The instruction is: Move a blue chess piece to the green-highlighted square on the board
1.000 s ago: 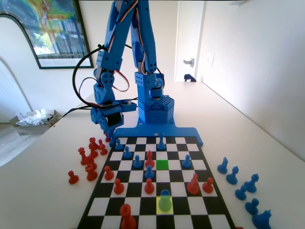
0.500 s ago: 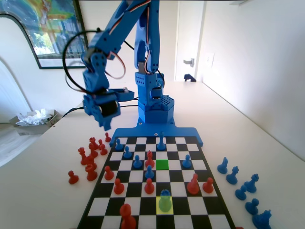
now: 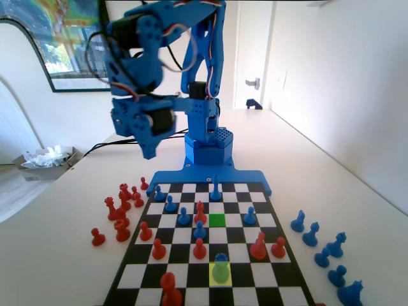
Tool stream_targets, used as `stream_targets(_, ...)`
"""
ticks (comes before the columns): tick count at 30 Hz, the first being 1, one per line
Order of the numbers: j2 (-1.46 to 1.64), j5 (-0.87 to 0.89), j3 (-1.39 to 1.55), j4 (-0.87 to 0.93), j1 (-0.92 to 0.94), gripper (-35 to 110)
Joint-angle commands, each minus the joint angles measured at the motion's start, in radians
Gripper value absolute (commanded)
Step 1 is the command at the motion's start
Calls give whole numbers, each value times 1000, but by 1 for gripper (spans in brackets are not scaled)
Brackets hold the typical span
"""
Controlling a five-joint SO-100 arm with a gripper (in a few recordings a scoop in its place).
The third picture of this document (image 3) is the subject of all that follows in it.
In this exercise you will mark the blue chess queen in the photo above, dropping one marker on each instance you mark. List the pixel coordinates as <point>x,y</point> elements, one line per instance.
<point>335,249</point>

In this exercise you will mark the red chess pawn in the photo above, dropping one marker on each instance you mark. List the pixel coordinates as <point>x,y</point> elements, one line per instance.
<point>97,240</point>
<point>199,252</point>
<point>279,251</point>
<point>158,253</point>
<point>145,235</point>
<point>138,202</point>
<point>144,185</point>
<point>134,190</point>

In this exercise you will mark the large blue piece front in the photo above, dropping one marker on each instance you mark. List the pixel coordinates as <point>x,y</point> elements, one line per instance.
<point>216,194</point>

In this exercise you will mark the black white chessboard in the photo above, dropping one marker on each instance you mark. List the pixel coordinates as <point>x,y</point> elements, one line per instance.
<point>236,236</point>

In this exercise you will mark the blue chess knight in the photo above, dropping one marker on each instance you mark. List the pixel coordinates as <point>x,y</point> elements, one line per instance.
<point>298,225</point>

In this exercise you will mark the red chess rook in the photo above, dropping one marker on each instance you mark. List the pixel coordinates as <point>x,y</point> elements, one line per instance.
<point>124,187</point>
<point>122,236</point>

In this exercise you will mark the grey cardboard box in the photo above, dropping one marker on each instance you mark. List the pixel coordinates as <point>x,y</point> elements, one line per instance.
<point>41,173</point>

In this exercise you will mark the crumpled white plastic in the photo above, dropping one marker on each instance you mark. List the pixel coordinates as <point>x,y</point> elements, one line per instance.
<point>44,157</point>

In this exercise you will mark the blue chess pawn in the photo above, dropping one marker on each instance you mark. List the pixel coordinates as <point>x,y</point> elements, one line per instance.
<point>337,278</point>
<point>200,234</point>
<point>183,220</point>
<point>249,219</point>
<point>158,196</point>
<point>170,208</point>

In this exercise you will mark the blue board mount plate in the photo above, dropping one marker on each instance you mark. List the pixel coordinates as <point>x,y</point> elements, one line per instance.
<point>178,177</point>

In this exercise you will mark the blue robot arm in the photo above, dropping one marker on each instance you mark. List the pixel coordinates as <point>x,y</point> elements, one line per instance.
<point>207,153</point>

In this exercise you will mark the white door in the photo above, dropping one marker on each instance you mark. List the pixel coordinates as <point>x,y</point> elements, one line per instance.
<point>252,48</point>

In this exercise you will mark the black framed poster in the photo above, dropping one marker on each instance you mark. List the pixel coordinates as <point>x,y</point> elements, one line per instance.
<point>63,48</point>

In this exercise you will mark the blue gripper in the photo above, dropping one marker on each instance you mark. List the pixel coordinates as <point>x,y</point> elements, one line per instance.
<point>138,127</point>

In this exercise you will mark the small blue object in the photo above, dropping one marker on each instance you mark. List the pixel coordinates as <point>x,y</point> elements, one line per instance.
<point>253,103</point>

